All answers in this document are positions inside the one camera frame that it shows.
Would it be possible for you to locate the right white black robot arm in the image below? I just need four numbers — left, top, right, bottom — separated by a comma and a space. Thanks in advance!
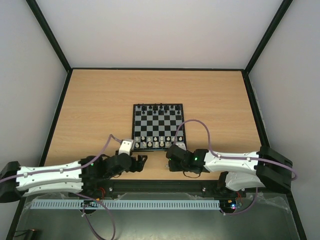
166, 144, 293, 196

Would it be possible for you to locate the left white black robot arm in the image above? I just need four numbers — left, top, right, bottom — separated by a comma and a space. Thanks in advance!
0, 153, 148, 203

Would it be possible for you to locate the folding black white chessboard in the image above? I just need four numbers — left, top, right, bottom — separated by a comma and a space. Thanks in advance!
132, 103, 187, 152

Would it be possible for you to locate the black king at e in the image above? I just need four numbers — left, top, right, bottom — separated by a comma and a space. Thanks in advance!
152, 104, 159, 111

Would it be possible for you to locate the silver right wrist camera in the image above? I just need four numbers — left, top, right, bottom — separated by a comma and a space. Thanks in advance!
175, 143, 187, 150

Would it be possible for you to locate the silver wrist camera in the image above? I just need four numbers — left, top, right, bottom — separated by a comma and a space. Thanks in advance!
118, 139, 135, 156
175, 143, 187, 150

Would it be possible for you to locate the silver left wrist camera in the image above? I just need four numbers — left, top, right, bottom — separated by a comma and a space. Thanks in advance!
118, 139, 135, 156

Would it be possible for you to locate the black aluminium mounting rail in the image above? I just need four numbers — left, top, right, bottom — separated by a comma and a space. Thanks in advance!
67, 179, 291, 198

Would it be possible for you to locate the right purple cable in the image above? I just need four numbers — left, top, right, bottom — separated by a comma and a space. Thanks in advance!
173, 119, 298, 216

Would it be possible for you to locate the light blue slotted cable duct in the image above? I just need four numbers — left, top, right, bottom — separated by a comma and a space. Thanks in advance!
30, 199, 220, 210

